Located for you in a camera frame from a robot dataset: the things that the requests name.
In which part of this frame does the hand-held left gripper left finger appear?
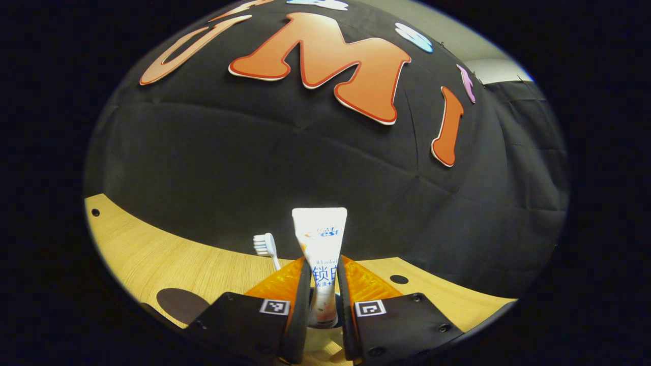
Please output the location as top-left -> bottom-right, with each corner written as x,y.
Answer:
184,256 -> 312,365

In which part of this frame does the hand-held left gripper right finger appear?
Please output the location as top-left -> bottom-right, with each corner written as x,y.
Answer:
336,254 -> 464,365

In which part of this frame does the white toothpaste tube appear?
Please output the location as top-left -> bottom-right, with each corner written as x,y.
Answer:
291,207 -> 348,329

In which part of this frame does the white toothbrush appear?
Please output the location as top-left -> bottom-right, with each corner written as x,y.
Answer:
253,233 -> 282,271

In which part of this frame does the dark round coaster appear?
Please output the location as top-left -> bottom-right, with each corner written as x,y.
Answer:
156,288 -> 211,326

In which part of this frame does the light wooden desktop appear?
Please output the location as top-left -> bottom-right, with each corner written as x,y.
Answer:
84,193 -> 517,366

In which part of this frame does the black backdrop cloth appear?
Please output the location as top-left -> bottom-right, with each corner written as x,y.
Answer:
84,0 -> 570,300

